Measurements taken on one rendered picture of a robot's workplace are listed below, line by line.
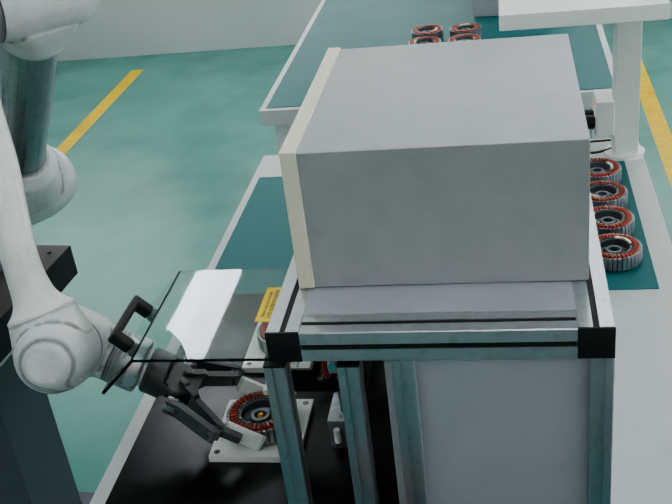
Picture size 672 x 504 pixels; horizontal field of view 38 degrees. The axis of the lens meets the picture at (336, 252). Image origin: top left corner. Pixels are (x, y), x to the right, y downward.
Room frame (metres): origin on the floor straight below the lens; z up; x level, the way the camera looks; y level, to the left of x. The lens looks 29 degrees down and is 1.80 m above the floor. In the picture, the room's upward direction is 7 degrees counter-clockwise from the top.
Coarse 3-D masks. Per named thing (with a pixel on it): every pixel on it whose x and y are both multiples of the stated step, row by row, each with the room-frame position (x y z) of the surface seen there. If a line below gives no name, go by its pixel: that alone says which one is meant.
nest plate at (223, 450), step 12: (300, 408) 1.34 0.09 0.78; (312, 408) 1.34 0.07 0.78; (300, 420) 1.31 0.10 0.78; (216, 444) 1.27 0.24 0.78; (228, 444) 1.27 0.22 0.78; (240, 444) 1.26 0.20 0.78; (264, 444) 1.26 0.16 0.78; (276, 444) 1.25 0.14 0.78; (216, 456) 1.24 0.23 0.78; (228, 456) 1.24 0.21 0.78; (240, 456) 1.23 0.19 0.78; (252, 456) 1.23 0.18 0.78; (264, 456) 1.23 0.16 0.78; (276, 456) 1.22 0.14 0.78
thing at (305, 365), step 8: (296, 368) 1.26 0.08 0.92; (304, 368) 1.26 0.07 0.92; (312, 368) 1.25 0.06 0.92; (320, 368) 1.28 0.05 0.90; (368, 368) 1.27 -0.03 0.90; (296, 376) 1.25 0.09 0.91; (304, 376) 1.25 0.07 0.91; (312, 376) 1.25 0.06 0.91; (320, 376) 1.26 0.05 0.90; (336, 376) 1.25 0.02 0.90; (368, 376) 1.26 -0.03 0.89; (296, 384) 1.25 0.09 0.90; (304, 384) 1.25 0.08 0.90; (312, 384) 1.25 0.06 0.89; (320, 384) 1.24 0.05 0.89; (328, 384) 1.24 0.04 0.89; (336, 384) 1.24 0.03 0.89; (264, 392) 1.27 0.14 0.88; (296, 392) 1.26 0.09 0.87
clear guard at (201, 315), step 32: (192, 288) 1.30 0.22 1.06; (224, 288) 1.28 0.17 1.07; (256, 288) 1.27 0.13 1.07; (160, 320) 1.22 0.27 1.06; (192, 320) 1.20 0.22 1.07; (224, 320) 1.19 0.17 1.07; (128, 352) 1.19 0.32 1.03; (160, 352) 1.13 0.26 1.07; (192, 352) 1.12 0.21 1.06; (224, 352) 1.11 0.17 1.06; (256, 352) 1.10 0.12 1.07
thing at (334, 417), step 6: (336, 396) 1.30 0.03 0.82; (336, 402) 1.29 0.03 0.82; (330, 408) 1.27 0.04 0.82; (336, 408) 1.27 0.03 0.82; (330, 414) 1.26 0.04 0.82; (336, 414) 1.25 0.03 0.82; (330, 420) 1.24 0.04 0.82; (336, 420) 1.24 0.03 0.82; (342, 420) 1.24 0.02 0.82; (330, 426) 1.24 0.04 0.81; (336, 426) 1.24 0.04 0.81; (342, 426) 1.24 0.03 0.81; (330, 432) 1.24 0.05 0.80; (342, 432) 1.24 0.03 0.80; (330, 438) 1.24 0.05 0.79; (342, 438) 1.24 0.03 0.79; (342, 444) 1.24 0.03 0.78
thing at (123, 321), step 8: (136, 296) 1.30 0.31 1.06; (128, 304) 1.29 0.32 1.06; (136, 304) 1.28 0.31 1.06; (144, 304) 1.29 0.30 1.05; (128, 312) 1.26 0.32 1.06; (136, 312) 1.29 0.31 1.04; (144, 312) 1.29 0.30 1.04; (120, 320) 1.23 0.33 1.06; (128, 320) 1.24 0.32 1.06; (120, 328) 1.22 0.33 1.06; (112, 336) 1.20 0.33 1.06; (120, 336) 1.20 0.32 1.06; (128, 336) 1.21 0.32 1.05; (120, 344) 1.20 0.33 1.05; (128, 344) 1.20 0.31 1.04
